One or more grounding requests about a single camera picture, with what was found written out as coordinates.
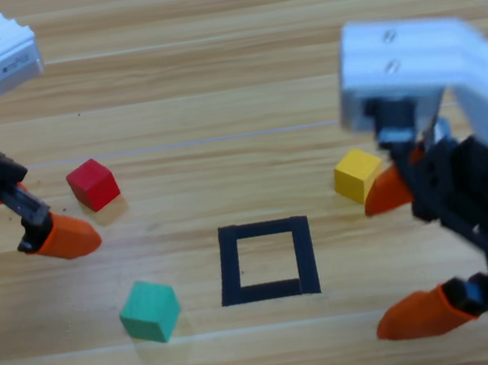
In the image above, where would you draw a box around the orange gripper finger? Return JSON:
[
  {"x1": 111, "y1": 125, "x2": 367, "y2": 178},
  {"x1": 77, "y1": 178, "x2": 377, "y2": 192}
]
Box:
[
  {"x1": 355, "y1": 145, "x2": 433, "y2": 220},
  {"x1": 370, "y1": 272, "x2": 488, "y2": 346},
  {"x1": 0, "y1": 180, "x2": 31, "y2": 206},
  {"x1": 21, "y1": 203, "x2": 105, "y2": 267}
]

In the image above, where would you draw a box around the yellow wooden cube block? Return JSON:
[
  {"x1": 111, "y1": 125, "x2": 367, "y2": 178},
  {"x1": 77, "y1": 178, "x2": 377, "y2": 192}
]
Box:
[{"x1": 329, "y1": 145, "x2": 389, "y2": 209}]

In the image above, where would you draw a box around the red wooden cube block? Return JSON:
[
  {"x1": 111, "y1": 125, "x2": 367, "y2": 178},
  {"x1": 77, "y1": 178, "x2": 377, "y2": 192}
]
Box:
[{"x1": 63, "y1": 154, "x2": 124, "y2": 217}]

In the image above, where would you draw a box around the green wooden cube block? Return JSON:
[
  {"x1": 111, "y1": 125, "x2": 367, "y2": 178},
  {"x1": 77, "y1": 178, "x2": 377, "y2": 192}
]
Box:
[{"x1": 115, "y1": 274, "x2": 186, "y2": 350}]

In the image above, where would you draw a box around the black tape rectangle outline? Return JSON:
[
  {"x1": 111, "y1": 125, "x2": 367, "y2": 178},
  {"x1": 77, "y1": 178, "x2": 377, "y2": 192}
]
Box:
[{"x1": 210, "y1": 213, "x2": 323, "y2": 310}]

